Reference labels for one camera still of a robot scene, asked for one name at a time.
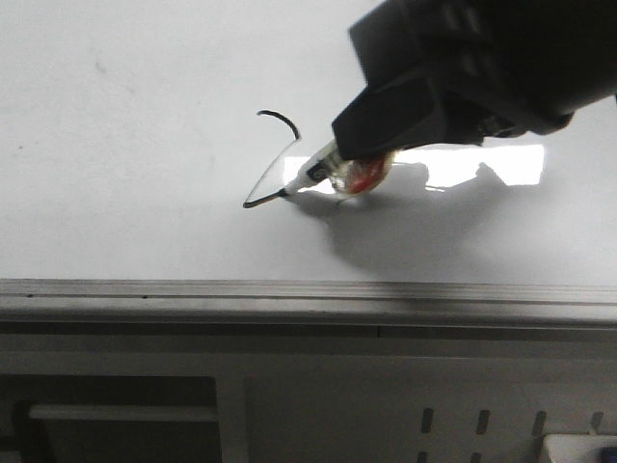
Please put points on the white whiteboard marker pen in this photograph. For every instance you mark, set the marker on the white whiteboard marker pen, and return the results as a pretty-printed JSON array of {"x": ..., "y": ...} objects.
[{"x": 322, "y": 165}]

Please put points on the white box with blue item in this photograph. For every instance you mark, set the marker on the white box with blue item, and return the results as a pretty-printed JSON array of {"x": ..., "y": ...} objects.
[{"x": 575, "y": 448}]

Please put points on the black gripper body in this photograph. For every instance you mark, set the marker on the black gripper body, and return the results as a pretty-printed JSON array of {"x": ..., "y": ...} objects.
[{"x": 537, "y": 62}]

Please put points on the white whiteboard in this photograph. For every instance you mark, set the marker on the white whiteboard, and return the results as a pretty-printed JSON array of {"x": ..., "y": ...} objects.
[{"x": 132, "y": 131}]

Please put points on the red magnet taped to marker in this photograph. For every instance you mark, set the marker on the red magnet taped to marker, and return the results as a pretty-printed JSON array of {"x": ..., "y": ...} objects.
[{"x": 352, "y": 178}]

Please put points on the grey perforated metal panel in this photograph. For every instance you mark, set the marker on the grey perforated metal panel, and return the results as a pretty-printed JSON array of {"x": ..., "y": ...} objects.
[{"x": 300, "y": 397}]

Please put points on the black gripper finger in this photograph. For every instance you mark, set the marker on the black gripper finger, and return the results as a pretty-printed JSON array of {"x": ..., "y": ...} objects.
[{"x": 408, "y": 113}]

